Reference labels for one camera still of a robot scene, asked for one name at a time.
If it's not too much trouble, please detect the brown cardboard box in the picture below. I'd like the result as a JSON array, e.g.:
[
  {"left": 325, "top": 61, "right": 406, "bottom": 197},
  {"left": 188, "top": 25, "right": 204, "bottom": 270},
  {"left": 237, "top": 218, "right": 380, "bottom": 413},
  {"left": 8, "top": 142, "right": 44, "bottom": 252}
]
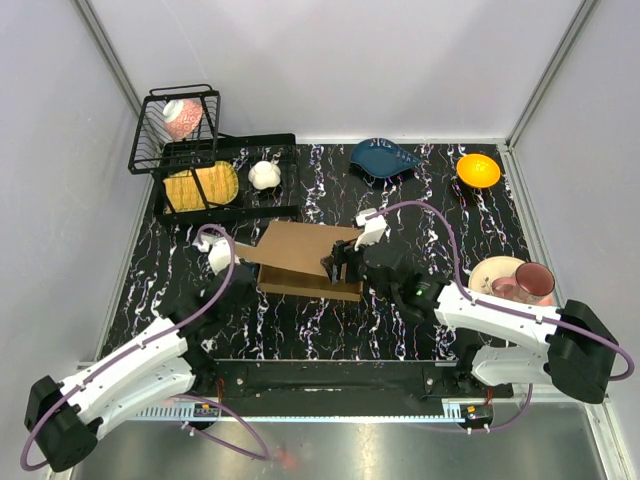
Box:
[{"left": 235, "top": 220, "right": 363, "bottom": 302}]

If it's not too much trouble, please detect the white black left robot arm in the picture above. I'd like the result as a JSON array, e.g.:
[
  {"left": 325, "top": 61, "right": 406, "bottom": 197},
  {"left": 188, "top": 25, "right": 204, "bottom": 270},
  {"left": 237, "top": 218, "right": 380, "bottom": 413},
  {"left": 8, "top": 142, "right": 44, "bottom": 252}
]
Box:
[{"left": 20, "top": 263, "right": 255, "bottom": 472}]

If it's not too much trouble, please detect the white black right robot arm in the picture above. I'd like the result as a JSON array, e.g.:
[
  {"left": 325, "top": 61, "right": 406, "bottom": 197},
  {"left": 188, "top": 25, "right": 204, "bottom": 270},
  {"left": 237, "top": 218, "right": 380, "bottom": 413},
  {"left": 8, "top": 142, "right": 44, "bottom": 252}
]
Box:
[{"left": 320, "top": 240, "right": 621, "bottom": 404}]

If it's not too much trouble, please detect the dark blue leaf dish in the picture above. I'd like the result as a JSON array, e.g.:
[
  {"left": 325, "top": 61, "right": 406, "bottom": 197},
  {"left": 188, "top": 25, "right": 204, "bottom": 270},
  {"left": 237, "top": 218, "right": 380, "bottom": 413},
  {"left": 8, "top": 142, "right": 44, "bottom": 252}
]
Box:
[{"left": 350, "top": 138, "right": 422, "bottom": 179}]

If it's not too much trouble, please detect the white flower-shaped cup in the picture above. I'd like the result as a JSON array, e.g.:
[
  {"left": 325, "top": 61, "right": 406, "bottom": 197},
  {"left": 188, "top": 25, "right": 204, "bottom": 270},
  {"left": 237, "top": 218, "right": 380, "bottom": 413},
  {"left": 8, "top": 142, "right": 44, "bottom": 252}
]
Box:
[{"left": 248, "top": 160, "right": 281, "bottom": 190}]

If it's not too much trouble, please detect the woven bamboo tray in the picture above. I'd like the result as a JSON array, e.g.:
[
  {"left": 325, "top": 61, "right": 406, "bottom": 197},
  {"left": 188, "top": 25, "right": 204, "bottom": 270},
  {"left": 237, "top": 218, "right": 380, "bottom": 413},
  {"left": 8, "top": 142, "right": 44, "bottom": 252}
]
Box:
[{"left": 163, "top": 161, "right": 239, "bottom": 213}]

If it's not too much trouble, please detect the orange round bowl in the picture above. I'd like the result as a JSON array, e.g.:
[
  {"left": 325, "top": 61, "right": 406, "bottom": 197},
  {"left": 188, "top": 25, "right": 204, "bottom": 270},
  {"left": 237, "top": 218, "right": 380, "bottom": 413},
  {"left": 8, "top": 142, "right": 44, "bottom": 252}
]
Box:
[{"left": 456, "top": 153, "right": 502, "bottom": 189}]

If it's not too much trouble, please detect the dark red cup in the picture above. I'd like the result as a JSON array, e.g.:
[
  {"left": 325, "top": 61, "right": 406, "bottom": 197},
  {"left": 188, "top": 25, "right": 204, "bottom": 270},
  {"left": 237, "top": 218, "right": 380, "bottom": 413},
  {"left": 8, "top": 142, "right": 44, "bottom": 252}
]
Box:
[{"left": 514, "top": 262, "right": 556, "bottom": 304}]

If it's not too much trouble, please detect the pink patterned ceramic bowl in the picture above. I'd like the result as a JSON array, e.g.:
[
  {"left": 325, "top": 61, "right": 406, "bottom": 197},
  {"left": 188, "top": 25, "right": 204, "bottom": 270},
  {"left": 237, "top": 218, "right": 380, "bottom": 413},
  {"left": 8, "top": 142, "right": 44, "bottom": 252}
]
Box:
[{"left": 162, "top": 99, "right": 203, "bottom": 141}]

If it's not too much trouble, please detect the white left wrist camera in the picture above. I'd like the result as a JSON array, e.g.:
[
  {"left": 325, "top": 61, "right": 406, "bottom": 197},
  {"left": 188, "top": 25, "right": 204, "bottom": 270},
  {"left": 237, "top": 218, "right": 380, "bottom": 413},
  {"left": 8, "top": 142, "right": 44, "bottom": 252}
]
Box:
[{"left": 193, "top": 234, "right": 240, "bottom": 274}]

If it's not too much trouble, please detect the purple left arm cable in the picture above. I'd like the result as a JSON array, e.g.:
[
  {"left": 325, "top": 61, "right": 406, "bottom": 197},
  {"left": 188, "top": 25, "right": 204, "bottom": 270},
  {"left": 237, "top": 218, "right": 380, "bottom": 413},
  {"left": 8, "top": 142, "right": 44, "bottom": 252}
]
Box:
[{"left": 19, "top": 224, "right": 274, "bottom": 471}]

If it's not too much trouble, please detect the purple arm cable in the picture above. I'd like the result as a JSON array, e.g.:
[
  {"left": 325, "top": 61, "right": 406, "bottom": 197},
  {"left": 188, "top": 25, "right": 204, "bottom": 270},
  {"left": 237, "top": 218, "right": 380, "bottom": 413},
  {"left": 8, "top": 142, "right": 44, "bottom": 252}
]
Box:
[
  {"left": 19, "top": 224, "right": 274, "bottom": 471},
  {"left": 372, "top": 200, "right": 635, "bottom": 435}
]

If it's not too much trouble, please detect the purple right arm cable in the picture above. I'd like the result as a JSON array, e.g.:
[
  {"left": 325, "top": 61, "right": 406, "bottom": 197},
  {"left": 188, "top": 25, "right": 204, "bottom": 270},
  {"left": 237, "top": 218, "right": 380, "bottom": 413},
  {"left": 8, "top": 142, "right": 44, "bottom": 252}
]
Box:
[{"left": 372, "top": 200, "right": 635, "bottom": 435}]

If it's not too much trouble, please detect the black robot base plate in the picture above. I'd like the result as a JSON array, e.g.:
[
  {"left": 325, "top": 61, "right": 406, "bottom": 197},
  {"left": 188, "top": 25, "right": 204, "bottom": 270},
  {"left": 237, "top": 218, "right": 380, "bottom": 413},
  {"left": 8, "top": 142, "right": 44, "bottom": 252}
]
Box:
[{"left": 187, "top": 359, "right": 513, "bottom": 402}]

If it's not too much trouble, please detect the black wire dish rack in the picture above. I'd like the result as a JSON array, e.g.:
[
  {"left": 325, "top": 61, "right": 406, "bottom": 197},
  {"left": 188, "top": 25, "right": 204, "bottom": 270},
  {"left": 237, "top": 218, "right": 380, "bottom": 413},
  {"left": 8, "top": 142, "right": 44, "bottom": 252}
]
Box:
[{"left": 128, "top": 84, "right": 300, "bottom": 225}]

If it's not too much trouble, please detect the aluminium front rail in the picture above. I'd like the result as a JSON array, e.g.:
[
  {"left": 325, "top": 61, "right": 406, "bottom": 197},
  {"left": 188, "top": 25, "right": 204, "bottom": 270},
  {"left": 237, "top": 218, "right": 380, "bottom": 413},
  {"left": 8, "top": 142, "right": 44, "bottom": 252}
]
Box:
[{"left": 67, "top": 362, "right": 614, "bottom": 424}]

